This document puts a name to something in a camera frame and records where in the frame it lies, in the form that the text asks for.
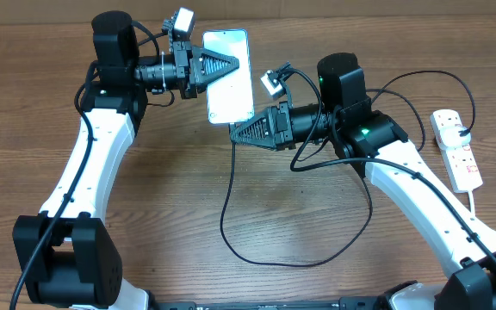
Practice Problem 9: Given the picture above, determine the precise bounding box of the blue Samsung Galaxy smartphone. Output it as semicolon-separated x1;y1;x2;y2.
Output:
202;28;254;124

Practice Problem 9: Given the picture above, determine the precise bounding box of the white power strip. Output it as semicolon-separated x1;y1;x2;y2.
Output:
430;109;483;193

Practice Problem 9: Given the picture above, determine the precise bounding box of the black USB charging cable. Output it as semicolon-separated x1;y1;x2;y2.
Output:
219;70;477;268

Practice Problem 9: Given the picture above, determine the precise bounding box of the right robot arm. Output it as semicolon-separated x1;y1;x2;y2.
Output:
230;53;496;309

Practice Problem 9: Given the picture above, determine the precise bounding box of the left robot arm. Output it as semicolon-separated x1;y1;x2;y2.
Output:
12;8;239;309

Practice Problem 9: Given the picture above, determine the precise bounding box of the cardboard back panel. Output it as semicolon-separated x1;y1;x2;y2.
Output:
0;0;496;24

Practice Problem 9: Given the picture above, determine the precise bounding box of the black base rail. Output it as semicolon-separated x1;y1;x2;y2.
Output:
148;296;392;310

